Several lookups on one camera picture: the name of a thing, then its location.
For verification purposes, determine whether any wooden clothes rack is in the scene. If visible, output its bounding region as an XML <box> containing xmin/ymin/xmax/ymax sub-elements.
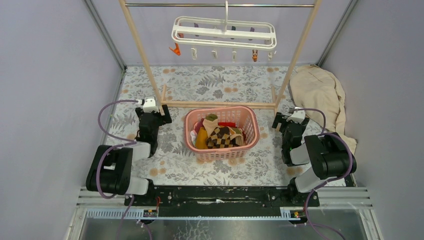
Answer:
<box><xmin>119</xmin><ymin>0</ymin><xmax>322</xmax><ymax>111</ymax></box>

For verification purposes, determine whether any mustard yellow sock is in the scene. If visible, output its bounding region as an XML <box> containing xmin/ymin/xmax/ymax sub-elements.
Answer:
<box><xmin>194</xmin><ymin>127</ymin><xmax>209</xmax><ymax>150</ymax></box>

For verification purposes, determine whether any red snowflake sock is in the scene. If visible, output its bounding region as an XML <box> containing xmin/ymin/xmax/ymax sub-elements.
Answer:
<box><xmin>218</xmin><ymin>122</ymin><xmax>237</xmax><ymax>128</ymax></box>

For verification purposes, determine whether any pink laundry basket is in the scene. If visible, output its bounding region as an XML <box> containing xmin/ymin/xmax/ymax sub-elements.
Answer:
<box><xmin>184</xmin><ymin>106</ymin><xmax>259</xmax><ymax>162</ymax></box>

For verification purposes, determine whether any brown argyle sock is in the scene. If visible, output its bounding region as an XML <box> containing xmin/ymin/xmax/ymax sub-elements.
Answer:
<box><xmin>206</xmin><ymin>126</ymin><xmax>243</xmax><ymax>149</ymax></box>

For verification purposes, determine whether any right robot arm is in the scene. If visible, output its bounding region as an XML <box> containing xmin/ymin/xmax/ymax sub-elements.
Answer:
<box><xmin>272</xmin><ymin>110</ymin><xmax>357</xmax><ymax>206</ymax></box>

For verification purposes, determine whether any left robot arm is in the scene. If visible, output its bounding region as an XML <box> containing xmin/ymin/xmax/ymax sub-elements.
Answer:
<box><xmin>85</xmin><ymin>104</ymin><xmax>172</xmax><ymax>206</ymax></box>

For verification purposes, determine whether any white plastic clip hanger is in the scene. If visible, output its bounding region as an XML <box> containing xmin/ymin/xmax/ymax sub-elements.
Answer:
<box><xmin>171</xmin><ymin>1</ymin><xmax>277</xmax><ymax>62</ymax></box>

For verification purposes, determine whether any floral patterned mat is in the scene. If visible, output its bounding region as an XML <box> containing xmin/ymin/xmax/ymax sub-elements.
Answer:
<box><xmin>104</xmin><ymin>66</ymin><xmax>308</xmax><ymax>186</ymax></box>

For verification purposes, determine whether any beige cloth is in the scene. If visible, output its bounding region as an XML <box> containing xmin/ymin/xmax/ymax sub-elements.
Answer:
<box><xmin>289</xmin><ymin>65</ymin><xmax>357</xmax><ymax>154</ymax></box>

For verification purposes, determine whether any orange clothes peg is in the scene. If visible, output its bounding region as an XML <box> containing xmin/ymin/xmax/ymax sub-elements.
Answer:
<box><xmin>169</xmin><ymin>43</ymin><xmax>181</xmax><ymax>56</ymax></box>

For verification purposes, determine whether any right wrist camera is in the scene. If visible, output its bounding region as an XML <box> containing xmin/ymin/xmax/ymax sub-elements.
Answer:
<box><xmin>287</xmin><ymin>107</ymin><xmax>306</xmax><ymax>124</ymax></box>

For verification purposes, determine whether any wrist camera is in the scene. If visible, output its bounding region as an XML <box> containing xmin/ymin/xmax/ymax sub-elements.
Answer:
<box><xmin>287</xmin><ymin>107</ymin><xmax>306</xmax><ymax>124</ymax></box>
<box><xmin>136</xmin><ymin>96</ymin><xmax>160</xmax><ymax>113</ymax></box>

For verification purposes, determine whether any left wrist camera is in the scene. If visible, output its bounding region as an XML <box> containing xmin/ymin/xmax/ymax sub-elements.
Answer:
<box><xmin>136</xmin><ymin>96</ymin><xmax>160</xmax><ymax>113</ymax></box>

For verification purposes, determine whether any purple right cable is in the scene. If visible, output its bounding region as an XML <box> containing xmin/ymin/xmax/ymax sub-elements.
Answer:
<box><xmin>294</xmin><ymin>107</ymin><xmax>355</xmax><ymax>240</ymax></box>

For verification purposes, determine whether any purple cable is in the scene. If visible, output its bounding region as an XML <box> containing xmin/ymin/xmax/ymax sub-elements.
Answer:
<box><xmin>294</xmin><ymin>107</ymin><xmax>355</xmax><ymax>240</ymax></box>
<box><xmin>95</xmin><ymin>99</ymin><xmax>153</xmax><ymax>240</ymax></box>

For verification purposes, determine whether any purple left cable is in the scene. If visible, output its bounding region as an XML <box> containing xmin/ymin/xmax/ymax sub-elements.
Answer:
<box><xmin>95</xmin><ymin>99</ymin><xmax>153</xmax><ymax>240</ymax></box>

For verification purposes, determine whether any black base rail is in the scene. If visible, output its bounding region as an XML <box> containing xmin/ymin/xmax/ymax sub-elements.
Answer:
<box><xmin>132</xmin><ymin>185</ymin><xmax>320</xmax><ymax>218</ymax></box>

